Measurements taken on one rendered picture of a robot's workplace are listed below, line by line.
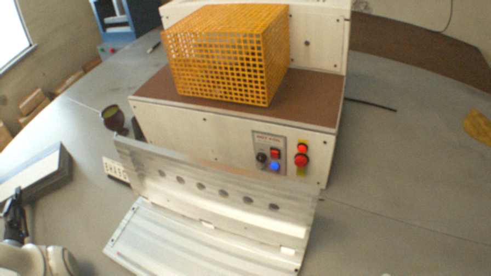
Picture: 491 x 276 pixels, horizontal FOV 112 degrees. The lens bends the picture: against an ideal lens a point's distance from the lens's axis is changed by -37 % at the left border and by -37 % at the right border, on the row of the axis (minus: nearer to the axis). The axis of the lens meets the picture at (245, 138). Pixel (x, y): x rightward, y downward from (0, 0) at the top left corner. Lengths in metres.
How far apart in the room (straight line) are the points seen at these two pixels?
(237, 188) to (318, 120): 0.21
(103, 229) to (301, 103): 0.60
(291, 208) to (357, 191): 0.27
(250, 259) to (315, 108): 0.35
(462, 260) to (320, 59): 0.64
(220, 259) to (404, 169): 0.54
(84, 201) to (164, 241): 0.33
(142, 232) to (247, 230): 0.27
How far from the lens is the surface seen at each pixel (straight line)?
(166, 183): 0.58
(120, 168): 0.78
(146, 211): 0.68
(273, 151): 0.57
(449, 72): 1.43
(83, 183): 0.91
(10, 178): 1.09
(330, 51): 0.67
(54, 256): 0.62
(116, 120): 0.90
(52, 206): 0.94
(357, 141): 0.79
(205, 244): 0.59
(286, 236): 0.50
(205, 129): 0.63
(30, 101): 3.56
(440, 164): 0.84
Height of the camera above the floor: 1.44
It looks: 44 degrees down
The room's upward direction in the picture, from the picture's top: 9 degrees counter-clockwise
